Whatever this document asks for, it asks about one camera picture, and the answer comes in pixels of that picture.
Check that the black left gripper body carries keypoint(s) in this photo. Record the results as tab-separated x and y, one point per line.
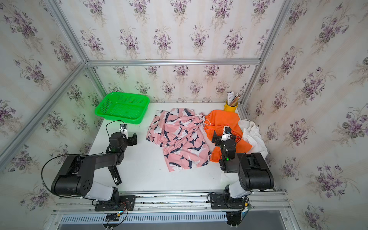
130	143

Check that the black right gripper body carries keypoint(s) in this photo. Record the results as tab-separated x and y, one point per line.
219	143

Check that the pink shark print shorts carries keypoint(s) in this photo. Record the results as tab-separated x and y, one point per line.
180	133

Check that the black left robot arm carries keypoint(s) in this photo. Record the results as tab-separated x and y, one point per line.
76	176

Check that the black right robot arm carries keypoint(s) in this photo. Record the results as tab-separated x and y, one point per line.
252	170

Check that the white cloth garment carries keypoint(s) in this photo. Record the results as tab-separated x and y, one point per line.
252	136

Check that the green plastic basket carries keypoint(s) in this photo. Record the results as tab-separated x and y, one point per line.
130	108

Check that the yellow pen cup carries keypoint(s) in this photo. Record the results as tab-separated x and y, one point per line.
230	108

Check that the black remote-like device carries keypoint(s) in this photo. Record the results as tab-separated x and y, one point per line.
115	175

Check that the pencils in cup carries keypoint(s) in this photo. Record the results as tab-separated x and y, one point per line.
232	98

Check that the small green-lit circuit board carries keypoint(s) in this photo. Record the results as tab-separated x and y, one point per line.
112	217

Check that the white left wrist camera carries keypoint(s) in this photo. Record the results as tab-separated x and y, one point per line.
123	129

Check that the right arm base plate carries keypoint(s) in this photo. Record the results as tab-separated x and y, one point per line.
224	201

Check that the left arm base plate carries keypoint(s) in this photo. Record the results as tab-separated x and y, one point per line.
123	203

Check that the aluminium front rail frame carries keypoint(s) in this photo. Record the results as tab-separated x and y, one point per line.
175	207

